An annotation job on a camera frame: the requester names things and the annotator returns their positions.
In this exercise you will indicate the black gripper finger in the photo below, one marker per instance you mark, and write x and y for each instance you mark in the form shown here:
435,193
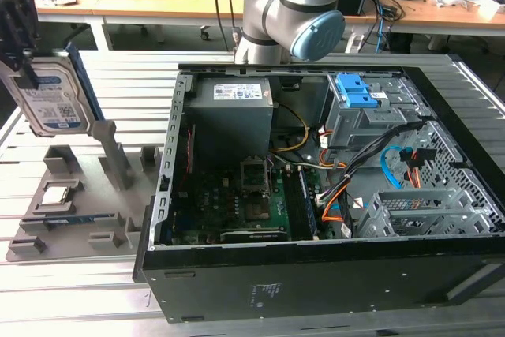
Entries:
29,76

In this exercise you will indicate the hard disk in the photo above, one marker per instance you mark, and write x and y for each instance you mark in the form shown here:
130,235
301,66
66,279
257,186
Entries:
51,104

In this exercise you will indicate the grey metal disk bay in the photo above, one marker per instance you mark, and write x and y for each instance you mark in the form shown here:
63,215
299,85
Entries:
418,214

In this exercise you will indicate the silver CPU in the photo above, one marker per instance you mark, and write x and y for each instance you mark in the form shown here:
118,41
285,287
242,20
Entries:
55,195

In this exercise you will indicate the grey parts rack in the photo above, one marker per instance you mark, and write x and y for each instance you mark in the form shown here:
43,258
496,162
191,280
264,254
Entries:
90,214

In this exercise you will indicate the blue RAM stick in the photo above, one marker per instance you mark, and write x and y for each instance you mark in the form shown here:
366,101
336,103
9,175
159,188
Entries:
79,219

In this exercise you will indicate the grey power supply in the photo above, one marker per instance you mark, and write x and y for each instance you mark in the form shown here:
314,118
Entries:
233,124

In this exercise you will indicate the green motherboard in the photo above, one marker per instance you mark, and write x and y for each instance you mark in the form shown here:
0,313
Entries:
205,203

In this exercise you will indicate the CPU socket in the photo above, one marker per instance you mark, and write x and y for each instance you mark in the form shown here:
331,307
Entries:
257,210

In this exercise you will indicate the black graphics card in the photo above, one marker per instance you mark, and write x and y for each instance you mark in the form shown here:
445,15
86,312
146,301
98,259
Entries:
252,235

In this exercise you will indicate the black RAM slot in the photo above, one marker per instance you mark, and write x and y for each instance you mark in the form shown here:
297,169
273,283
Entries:
290,207
298,207

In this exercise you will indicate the dark RAM stick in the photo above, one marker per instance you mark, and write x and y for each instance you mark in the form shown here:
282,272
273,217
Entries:
309,210

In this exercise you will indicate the blue plastic drive latch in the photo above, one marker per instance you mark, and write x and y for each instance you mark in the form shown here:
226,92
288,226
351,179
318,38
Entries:
355,88

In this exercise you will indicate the grey drive cage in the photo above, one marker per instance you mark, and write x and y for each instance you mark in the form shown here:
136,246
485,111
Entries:
355,128

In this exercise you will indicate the black open PC case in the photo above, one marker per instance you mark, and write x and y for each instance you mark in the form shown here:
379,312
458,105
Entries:
315,281

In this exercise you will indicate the wooden desk white frame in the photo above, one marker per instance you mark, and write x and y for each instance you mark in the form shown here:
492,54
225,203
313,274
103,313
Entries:
130,1

